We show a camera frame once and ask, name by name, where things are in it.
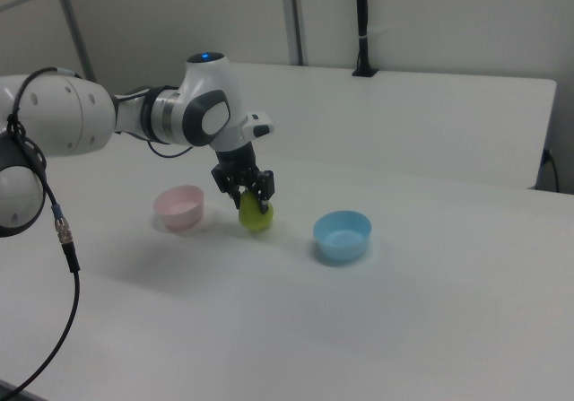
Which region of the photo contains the green pear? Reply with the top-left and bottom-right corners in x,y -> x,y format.
237,189 -> 275,234

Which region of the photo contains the black cable with metal connector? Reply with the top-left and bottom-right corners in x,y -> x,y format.
0,66 -> 84,401

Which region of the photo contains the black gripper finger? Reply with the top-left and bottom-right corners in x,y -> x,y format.
250,169 -> 276,214
211,163 -> 242,210

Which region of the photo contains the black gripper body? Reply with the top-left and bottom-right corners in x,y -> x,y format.
215,143 -> 260,187

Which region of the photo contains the black wall cable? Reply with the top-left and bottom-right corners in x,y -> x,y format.
541,148 -> 561,193

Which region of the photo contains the blue bowl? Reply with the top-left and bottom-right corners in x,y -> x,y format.
312,210 -> 373,268

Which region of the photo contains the pink bowl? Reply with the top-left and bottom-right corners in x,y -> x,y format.
152,184 -> 206,233

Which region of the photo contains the silver partition post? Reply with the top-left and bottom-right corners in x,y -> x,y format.
279,0 -> 311,66
48,0 -> 98,83

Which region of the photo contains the black camera stand pole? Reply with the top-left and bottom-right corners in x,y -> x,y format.
352,0 -> 380,78

